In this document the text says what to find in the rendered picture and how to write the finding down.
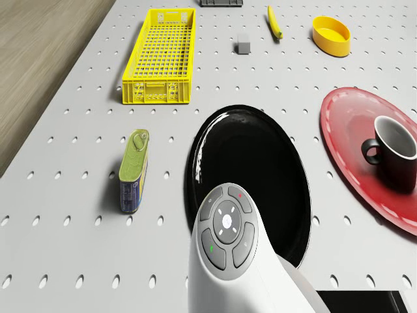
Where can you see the black mug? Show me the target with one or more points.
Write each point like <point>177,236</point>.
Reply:
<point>397,163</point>

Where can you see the black plate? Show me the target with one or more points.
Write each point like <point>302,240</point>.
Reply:
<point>254,156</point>

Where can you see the flat-sided can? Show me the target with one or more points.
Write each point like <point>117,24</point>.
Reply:
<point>132,169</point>

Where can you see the red plate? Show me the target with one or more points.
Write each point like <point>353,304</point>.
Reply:
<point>345,130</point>

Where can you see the dark grey basket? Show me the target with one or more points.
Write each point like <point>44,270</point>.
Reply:
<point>221,2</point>

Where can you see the grey cube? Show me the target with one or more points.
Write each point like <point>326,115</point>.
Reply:
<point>241,45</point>

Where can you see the banana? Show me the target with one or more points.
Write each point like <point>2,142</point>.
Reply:
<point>275,24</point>

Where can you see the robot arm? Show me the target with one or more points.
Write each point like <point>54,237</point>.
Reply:
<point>234,287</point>

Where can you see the yellow bowl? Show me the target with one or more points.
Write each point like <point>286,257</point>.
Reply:
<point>339,45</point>

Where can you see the yellow basket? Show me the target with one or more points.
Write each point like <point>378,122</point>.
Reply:
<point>156,93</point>

